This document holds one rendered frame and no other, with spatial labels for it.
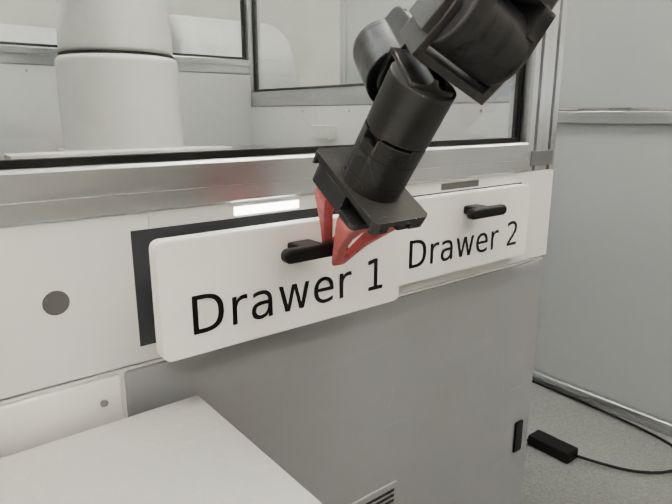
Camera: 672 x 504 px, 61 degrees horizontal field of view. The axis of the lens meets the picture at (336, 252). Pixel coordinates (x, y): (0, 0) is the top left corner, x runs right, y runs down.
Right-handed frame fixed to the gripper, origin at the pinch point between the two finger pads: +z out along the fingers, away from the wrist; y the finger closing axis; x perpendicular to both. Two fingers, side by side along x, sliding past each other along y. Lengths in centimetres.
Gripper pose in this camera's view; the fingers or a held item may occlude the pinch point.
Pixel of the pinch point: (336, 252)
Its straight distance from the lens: 56.8
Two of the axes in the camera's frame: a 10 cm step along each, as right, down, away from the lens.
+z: -3.5, 6.9, 6.3
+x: -7.8, 1.5, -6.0
